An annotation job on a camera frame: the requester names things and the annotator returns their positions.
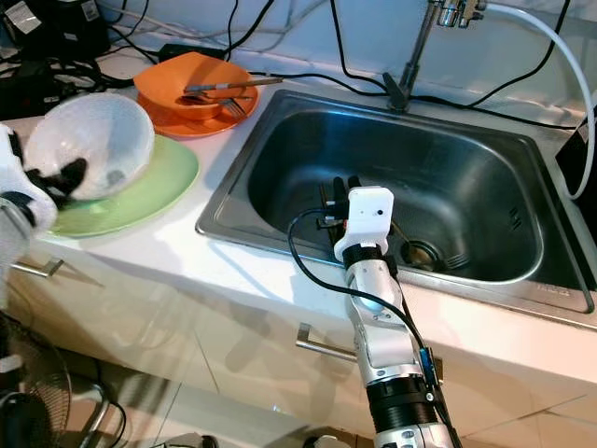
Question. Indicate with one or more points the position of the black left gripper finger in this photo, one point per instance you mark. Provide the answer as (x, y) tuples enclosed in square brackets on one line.
[(75, 175)]

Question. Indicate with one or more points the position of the white ceramic bowl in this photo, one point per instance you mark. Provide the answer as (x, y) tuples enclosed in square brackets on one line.
[(103, 131)]

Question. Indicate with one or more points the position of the light green plate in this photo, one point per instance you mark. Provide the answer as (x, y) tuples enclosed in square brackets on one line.
[(149, 196)]

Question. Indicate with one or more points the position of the round sink drain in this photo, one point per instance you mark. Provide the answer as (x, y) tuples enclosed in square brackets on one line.
[(420, 255)]

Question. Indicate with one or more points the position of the black power strip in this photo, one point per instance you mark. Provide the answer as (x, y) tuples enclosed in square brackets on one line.
[(33, 93)]

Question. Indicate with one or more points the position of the stainless steel sink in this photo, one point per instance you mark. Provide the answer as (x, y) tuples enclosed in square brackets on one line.
[(457, 159)]

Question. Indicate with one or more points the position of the orange plastic bowl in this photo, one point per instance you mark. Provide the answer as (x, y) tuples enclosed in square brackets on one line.
[(159, 79)]

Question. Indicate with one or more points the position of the short silver fork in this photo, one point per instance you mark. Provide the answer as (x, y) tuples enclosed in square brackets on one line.
[(235, 105)]

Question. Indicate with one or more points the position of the orange plastic plate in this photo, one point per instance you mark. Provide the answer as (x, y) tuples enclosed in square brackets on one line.
[(205, 129)]

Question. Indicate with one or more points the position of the black charger box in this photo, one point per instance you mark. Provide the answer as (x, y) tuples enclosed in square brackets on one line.
[(61, 33)]

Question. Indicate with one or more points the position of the chrome sink faucet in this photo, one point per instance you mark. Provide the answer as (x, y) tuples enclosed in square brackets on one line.
[(415, 51)]

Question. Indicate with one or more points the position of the flat black power adapter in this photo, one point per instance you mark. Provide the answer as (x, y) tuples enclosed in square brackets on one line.
[(179, 51)]

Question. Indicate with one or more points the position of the grey floor fan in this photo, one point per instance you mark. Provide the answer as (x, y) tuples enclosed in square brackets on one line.
[(33, 383)]

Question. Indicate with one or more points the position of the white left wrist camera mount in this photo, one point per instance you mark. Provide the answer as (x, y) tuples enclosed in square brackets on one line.
[(19, 182)]

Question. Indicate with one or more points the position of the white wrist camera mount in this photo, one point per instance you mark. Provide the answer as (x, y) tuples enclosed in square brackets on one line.
[(19, 182), (368, 215)]

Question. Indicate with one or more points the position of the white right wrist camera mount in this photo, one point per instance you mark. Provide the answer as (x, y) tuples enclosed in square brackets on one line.
[(368, 215)]

